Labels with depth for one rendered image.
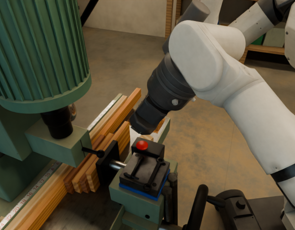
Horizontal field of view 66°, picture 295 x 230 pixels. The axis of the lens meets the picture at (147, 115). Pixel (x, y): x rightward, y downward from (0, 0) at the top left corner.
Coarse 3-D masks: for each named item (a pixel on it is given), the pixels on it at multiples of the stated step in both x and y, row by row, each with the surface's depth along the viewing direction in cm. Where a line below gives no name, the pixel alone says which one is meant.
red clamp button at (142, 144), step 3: (138, 141) 58; (141, 141) 58; (144, 141) 58; (138, 144) 57; (141, 144) 57; (144, 144) 57; (147, 144) 58; (138, 147) 57; (141, 147) 56; (144, 147) 57
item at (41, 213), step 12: (132, 96) 88; (120, 108) 82; (120, 120) 81; (108, 132) 74; (72, 168) 62; (60, 180) 59; (60, 192) 58; (48, 204) 54; (36, 216) 52; (48, 216) 56; (24, 228) 50; (36, 228) 52
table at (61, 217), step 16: (160, 128) 80; (128, 144) 74; (112, 176) 65; (96, 192) 61; (64, 208) 57; (80, 208) 57; (96, 208) 57; (112, 208) 57; (48, 224) 54; (64, 224) 54; (80, 224) 54; (96, 224) 54; (112, 224) 54; (128, 224) 59; (144, 224) 57; (160, 224) 60
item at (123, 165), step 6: (114, 144) 61; (108, 150) 60; (114, 150) 62; (108, 156) 59; (114, 156) 63; (96, 162) 57; (102, 162) 57; (108, 162) 60; (114, 162) 61; (120, 162) 61; (96, 168) 58; (102, 168) 58; (108, 168) 61; (114, 168) 60; (102, 174) 58; (108, 174) 62; (102, 180) 60
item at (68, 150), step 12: (24, 132) 54; (36, 132) 54; (48, 132) 54; (72, 132) 54; (84, 132) 54; (36, 144) 55; (48, 144) 53; (60, 144) 51; (72, 144) 51; (84, 144) 55; (48, 156) 56; (60, 156) 54; (72, 156) 52; (84, 156) 56
